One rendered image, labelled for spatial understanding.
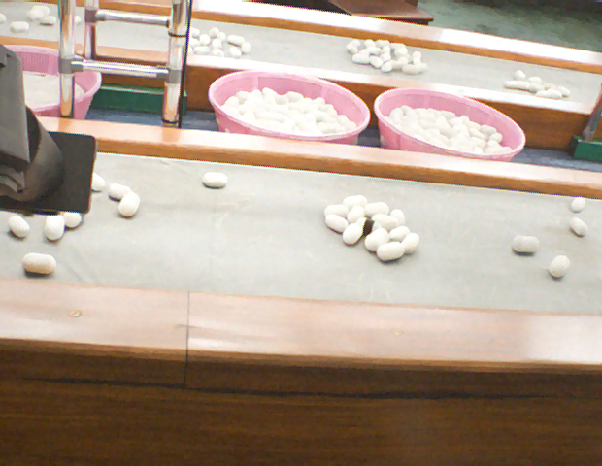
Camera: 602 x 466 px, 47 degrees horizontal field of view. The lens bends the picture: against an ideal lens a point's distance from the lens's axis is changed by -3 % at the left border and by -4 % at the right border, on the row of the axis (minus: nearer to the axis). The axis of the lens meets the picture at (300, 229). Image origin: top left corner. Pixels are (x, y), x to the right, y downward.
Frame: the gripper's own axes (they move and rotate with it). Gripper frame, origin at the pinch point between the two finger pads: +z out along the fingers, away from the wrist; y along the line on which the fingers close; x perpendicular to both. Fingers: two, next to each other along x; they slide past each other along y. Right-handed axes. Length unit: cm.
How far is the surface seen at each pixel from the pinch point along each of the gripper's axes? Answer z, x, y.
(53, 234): 13.4, 3.1, 1.5
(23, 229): 13.6, 2.8, 5.0
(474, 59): 83, -53, -76
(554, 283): 14, 4, -59
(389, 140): 44, -20, -45
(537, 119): 58, -32, -79
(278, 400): 1.7, 18.4, -23.2
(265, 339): 0.1, 12.5, -21.3
